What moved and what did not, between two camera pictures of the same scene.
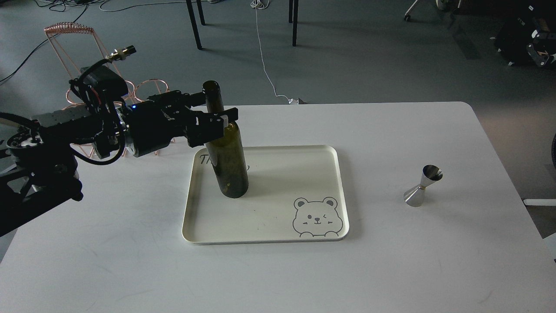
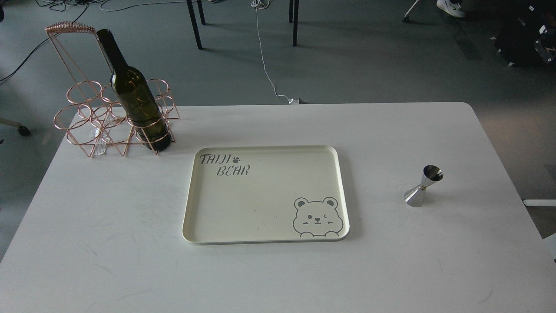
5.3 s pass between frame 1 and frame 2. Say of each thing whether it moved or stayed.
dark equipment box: stayed
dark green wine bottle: moved
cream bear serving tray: stayed
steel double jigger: stayed
